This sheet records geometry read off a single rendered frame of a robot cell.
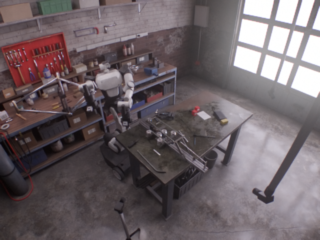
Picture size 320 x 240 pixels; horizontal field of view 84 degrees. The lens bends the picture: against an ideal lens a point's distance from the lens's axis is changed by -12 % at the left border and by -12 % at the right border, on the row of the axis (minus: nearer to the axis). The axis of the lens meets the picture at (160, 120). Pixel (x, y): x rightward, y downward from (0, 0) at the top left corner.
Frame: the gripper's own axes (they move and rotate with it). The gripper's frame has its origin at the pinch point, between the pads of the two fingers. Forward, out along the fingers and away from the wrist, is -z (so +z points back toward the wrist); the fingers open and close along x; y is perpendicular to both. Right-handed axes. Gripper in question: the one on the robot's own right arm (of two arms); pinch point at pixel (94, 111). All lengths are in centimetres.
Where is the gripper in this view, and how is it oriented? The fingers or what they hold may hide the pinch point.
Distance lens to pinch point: 182.7
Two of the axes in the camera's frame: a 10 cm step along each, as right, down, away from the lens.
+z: -1.9, -8.6, -4.7
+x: 9.8, -1.1, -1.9
